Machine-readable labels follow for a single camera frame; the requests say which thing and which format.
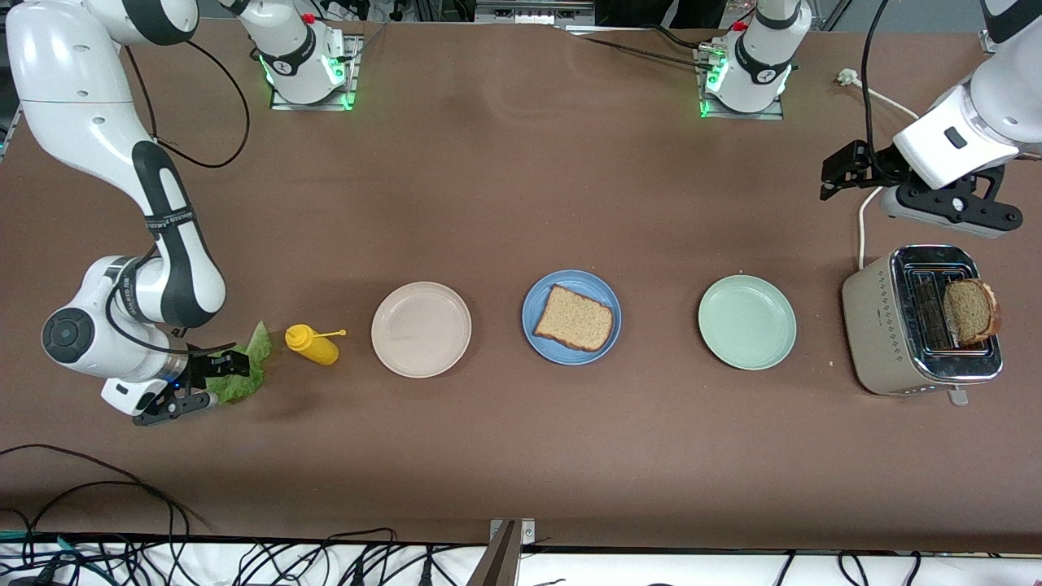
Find beige chrome toaster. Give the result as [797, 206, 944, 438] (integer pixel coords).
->
[842, 244, 1004, 406]

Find grey metal box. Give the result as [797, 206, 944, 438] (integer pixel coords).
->
[475, 0, 595, 25]

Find aluminium table edge bracket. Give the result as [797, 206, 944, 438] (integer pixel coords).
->
[466, 518, 538, 586]

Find pale green plate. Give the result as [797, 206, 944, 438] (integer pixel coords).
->
[698, 274, 798, 371]

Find beige plate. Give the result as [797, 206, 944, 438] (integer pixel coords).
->
[371, 282, 472, 379]

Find black right camera bracket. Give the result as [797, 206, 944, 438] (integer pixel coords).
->
[133, 389, 214, 428]

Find blue plate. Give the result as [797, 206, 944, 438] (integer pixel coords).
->
[521, 269, 622, 365]

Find black left camera bracket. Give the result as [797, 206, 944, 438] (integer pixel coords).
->
[895, 167, 1024, 233]

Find black camera bracket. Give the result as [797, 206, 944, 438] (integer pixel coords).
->
[895, 167, 1024, 233]
[133, 389, 214, 428]

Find black base supply cable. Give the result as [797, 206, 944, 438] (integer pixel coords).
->
[566, 24, 717, 74]

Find looped black loose cable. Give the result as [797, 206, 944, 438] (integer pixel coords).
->
[0, 480, 192, 586]

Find brown bread slice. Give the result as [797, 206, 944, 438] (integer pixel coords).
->
[943, 278, 1003, 345]
[533, 284, 615, 352]

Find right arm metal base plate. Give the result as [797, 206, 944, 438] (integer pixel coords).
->
[270, 34, 360, 112]

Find long black loose cable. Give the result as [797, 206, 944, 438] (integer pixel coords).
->
[0, 444, 208, 534]

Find green lettuce leaf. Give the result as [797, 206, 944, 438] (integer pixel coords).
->
[204, 321, 274, 405]

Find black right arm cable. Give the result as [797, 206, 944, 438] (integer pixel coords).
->
[106, 37, 251, 356]

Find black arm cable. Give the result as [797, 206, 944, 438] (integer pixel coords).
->
[106, 37, 251, 356]
[861, 0, 892, 176]

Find person in dark clothes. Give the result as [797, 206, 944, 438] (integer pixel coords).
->
[594, 0, 725, 29]

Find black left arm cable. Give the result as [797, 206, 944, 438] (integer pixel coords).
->
[861, 0, 892, 176]

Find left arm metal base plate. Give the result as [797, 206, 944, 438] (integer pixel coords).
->
[698, 45, 786, 121]

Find tangled black floor cables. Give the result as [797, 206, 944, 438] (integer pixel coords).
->
[0, 527, 489, 586]

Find white toaster power cord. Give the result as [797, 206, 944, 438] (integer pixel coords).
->
[838, 68, 921, 271]

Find yellow mustard squeeze bottle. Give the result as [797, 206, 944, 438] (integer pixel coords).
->
[284, 324, 347, 366]

